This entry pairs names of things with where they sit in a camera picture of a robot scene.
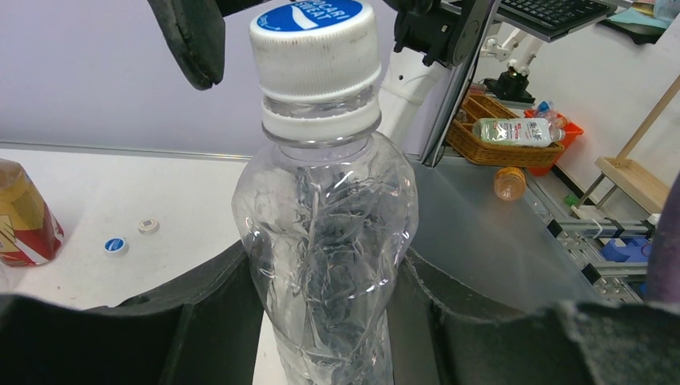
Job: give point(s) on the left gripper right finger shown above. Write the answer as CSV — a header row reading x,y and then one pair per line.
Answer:
x,y
443,332

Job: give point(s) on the green tea bottle in basket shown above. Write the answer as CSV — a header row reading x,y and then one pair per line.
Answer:
x,y
526,132

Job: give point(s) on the clear plastic bottle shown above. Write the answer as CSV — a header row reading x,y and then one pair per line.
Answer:
x,y
325,225

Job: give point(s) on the wooden shelf frame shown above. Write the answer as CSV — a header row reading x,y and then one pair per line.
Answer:
x,y
629,176

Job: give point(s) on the orange bottle lying down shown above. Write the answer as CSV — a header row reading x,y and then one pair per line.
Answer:
x,y
510,183

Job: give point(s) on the tea bottle red label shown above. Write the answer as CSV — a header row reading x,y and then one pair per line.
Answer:
x,y
30,233

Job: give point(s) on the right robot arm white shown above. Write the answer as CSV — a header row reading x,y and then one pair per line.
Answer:
x,y
388,106

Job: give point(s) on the beige bottle cap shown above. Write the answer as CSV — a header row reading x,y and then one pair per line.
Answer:
x,y
148,226

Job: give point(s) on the wicker basket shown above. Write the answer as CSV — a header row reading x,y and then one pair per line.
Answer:
x,y
459,136

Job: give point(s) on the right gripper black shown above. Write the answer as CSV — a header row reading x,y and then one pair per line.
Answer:
x,y
446,32

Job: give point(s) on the blue white bottle cap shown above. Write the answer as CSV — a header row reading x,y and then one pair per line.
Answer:
x,y
314,51

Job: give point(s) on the black keyboard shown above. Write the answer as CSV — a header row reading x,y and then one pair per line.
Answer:
x,y
554,14

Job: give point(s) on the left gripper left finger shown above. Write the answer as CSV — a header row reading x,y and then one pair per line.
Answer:
x,y
202,327

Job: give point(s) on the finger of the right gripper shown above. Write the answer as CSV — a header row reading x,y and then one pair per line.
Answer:
x,y
195,33

